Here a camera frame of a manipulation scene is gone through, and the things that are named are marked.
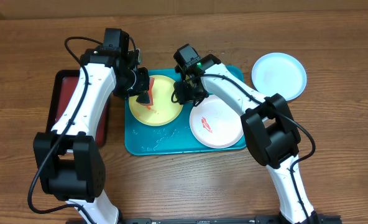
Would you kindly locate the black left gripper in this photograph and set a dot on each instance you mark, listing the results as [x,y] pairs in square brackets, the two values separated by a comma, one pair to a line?
[140,85]

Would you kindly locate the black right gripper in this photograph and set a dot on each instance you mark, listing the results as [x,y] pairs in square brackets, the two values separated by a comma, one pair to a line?
[183,100]

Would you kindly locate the yellow-green plastic plate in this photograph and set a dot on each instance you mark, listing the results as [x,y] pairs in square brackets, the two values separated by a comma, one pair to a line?
[163,109]

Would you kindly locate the light blue plastic plate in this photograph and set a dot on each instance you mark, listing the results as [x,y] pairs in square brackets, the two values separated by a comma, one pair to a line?
[279,73]

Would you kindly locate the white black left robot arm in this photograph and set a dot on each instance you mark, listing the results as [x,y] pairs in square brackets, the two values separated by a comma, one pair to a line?
[70,170]

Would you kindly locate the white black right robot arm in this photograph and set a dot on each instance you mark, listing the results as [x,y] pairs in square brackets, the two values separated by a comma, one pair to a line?
[272,136]

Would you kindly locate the teal plastic serving tray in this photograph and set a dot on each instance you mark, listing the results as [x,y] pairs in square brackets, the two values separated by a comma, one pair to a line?
[174,137]

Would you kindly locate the black red-lined sponge tray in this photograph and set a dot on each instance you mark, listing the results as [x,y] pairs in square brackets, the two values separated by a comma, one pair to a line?
[64,86]

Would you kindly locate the pink white plastic plate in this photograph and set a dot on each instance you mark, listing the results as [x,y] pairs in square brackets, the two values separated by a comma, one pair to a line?
[214,124]

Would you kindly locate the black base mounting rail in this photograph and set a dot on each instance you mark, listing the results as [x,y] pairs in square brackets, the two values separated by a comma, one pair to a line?
[269,219]

